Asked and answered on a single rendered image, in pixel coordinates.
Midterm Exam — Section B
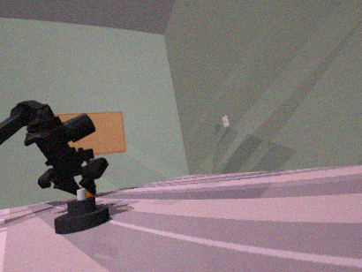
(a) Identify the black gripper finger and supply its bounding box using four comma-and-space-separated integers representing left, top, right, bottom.
54, 177, 80, 196
79, 178, 96, 194

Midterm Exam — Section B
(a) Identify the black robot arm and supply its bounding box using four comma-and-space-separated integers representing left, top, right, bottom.
0, 100, 96, 164

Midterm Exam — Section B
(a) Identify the black round pedestal with silver shaft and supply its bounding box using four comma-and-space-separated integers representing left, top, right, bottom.
55, 188, 109, 235

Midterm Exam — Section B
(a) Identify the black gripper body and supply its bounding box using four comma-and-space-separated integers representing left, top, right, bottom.
38, 146, 109, 189

